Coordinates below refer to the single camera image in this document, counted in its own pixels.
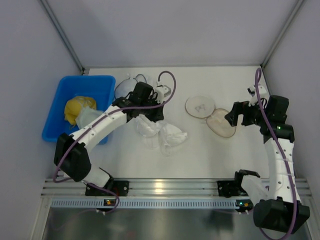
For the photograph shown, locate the white mesh laundry bag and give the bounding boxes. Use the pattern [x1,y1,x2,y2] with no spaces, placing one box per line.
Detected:
[184,95,237,138]
[114,73,154,99]

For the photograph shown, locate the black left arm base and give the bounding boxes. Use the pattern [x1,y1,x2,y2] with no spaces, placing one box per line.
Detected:
[85,180,130,197]

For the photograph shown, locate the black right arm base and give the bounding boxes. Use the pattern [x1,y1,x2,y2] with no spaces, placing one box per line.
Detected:
[217,180,248,198]

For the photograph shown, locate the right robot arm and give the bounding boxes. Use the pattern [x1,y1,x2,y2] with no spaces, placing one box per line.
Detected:
[225,95,310,233]

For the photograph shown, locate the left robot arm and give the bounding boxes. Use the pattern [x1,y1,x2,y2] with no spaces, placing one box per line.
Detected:
[53,82,171,189]

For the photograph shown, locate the pale green bra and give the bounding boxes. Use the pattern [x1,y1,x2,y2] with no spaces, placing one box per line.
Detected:
[75,106,104,129]

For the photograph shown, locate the yellow bra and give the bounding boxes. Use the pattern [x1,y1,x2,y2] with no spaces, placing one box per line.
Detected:
[64,96,97,126]

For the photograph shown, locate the blue plastic bin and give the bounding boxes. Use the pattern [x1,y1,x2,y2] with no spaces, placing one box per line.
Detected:
[42,75,116,143]

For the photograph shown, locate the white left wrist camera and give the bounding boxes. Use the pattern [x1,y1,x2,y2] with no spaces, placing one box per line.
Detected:
[154,82,172,103]

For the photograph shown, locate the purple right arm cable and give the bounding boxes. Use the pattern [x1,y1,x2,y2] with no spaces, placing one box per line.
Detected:
[254,67,305,236]

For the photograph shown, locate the aluminium front rail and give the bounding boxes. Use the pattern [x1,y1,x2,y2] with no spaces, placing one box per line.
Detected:
[41,177,313,200]

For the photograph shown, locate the perforated cable tray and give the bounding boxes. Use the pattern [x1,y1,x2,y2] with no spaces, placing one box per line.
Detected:
[51,198,240,209]

